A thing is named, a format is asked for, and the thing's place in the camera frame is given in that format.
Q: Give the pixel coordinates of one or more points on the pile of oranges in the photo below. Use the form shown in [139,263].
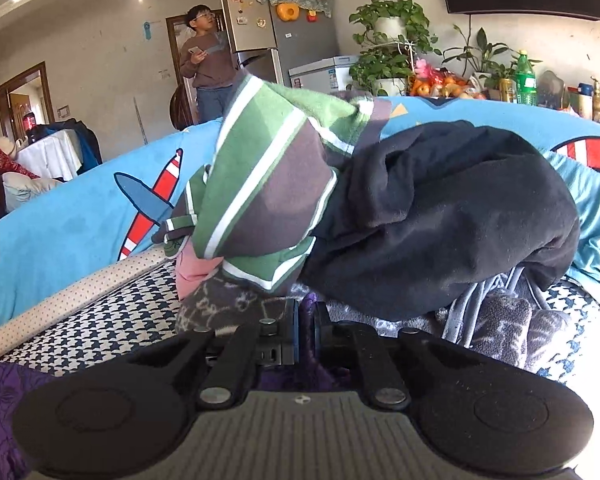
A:
[445,87]

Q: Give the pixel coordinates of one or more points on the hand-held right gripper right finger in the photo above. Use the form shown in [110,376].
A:
[330,340]

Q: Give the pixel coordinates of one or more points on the golden drink can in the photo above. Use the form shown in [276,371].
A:
[507,91]

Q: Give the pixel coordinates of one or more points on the white chest freezer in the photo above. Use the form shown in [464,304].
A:
[320,75]

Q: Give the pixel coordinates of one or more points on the cola bottle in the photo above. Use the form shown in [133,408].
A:
[30,122]

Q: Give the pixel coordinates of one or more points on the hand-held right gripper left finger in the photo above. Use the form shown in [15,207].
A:
[280,345]

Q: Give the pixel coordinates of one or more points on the pink cloth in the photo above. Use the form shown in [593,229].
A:
[192,270]

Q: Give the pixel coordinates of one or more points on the white thermos blue cap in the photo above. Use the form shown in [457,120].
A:
[585,102]

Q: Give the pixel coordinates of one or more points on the wooden doorway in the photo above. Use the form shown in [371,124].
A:
[48,90]

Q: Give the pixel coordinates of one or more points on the silver refrigerator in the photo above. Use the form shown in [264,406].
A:
[300,45]

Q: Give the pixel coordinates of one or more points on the long-leaf potted plant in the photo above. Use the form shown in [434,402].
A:
[480,55]

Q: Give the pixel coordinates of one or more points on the black garment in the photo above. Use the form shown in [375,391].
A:
[430,210]

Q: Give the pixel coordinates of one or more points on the green striped garment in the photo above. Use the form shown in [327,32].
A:
[260,175]

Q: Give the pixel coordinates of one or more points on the blue printed quilt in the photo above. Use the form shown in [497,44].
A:
[55,210]

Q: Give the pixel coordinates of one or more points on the brown round chair back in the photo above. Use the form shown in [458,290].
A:
[182,110]

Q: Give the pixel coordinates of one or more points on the grey patterned cloth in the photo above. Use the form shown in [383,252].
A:
[215,305]

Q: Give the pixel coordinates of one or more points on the pale green cloth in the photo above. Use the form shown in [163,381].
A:
[22,190]

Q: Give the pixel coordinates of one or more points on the houndstooth bed mat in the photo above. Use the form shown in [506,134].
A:
[105,320]

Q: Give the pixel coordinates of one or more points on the purple floral shirt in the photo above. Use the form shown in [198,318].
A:
[0,410]

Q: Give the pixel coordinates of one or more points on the dark blue jacket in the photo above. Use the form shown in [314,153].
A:
[87,145]

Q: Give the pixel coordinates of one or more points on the green plastic bottle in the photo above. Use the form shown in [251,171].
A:
[526,82]

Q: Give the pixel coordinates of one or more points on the trailing green potted plant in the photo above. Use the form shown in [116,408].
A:
[385,10]

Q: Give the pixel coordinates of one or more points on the bushy green potted plant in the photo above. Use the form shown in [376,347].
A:
[380,67]

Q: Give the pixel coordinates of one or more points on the white draped cloth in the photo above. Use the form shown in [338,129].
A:
[50,152]

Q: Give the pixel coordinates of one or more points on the clear glass jar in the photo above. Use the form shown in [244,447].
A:
[550,90]

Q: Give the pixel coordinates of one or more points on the yellow fruit-shaped magnet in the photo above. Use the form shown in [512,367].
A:
[287,11]

